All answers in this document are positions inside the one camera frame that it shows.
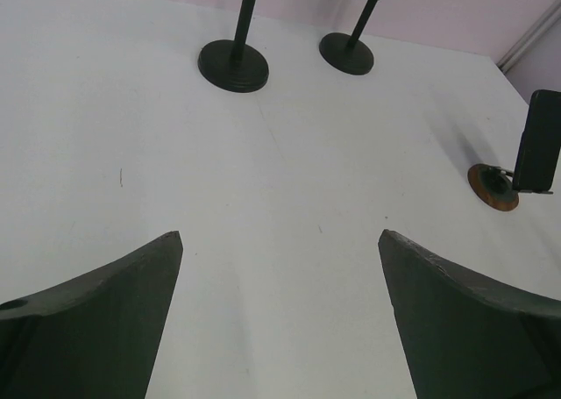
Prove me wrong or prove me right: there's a black round-base phone stand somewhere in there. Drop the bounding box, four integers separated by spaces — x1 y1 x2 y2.
197 0 269 93

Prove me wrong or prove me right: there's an aluminium corner post right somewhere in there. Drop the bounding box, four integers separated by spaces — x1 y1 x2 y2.
496 0 561 75

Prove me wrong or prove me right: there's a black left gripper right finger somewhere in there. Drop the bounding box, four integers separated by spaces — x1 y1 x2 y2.
378 230 560 398

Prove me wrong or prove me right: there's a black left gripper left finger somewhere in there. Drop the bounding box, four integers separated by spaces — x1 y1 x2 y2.
1 232 183 398

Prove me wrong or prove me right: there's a black phone stand rear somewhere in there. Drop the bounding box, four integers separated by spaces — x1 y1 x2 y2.
319 0 379 75

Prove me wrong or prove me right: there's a wooden-base metal phone stand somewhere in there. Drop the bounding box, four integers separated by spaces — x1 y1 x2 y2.
467 163 552 212

